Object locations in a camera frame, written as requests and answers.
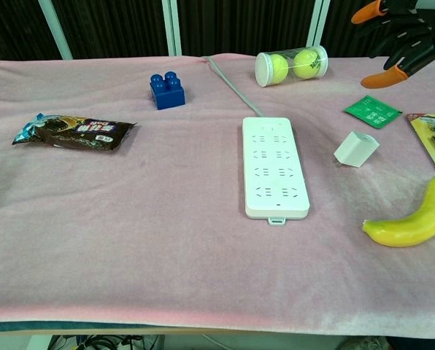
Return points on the brown chocolate snack packet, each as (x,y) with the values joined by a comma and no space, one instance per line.
(75,133)

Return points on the blue building block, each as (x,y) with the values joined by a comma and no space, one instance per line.
(168,93)

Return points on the yellow banana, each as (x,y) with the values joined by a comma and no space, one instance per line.
(414,226)

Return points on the green sachet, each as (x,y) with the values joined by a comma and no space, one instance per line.
(372,111)

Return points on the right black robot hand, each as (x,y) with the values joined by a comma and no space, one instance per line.
(418,33)

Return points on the white plug adapter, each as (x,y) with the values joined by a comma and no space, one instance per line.
(354,149)

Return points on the plain yellow tennis ball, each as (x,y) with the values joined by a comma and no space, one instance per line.
(279,67)

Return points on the yellow razor blister pack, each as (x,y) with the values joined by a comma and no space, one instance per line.
(434,146)

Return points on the pink blanket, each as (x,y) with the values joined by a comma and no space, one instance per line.
(148,218)

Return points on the white frame post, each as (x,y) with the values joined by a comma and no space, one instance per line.
(57,31)
(318,23)
(172,27)

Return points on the black pleated curtain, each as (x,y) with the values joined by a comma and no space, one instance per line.
(111,25)

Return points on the clear tennis ball tube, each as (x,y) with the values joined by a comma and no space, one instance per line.
(263,69)

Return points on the white power strip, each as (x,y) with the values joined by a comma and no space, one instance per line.
(274,171)

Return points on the printed yellow tennis ball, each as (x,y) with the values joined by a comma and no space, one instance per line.
(307,63)

